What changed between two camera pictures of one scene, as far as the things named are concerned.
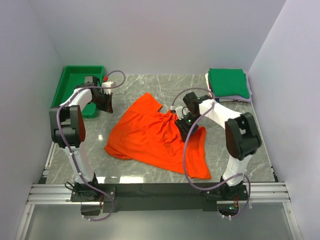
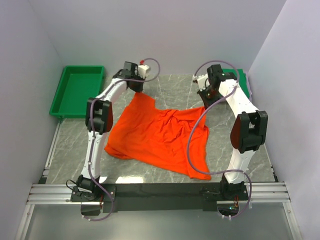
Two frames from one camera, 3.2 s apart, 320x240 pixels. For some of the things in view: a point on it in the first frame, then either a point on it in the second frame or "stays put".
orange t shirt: x=142 y=132 stays put
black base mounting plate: x=181 y=197 stays put
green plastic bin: x=71 y=76 stays put
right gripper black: x=185 y=129 → x=207 y=102
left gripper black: x=108 y=105 → x=138 y=89
